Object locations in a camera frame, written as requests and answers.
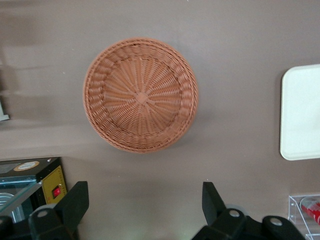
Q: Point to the red soda bottle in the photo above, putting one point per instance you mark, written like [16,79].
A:
[312,212]

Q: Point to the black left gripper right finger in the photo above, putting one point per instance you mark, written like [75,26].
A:
[222,222]

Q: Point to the cream rectangular tray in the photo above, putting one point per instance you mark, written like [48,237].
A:
[302,112]

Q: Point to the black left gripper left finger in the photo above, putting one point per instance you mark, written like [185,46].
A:
[62,220]

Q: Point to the shallow brown wicker basket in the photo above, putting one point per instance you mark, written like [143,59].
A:
[141,97]

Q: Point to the clear acrylic bottle rack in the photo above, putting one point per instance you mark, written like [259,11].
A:
[292,207]

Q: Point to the grey tray of snacks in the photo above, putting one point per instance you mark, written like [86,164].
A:
[3,116]

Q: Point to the black glass food warmer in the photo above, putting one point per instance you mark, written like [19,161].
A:
[52,180]

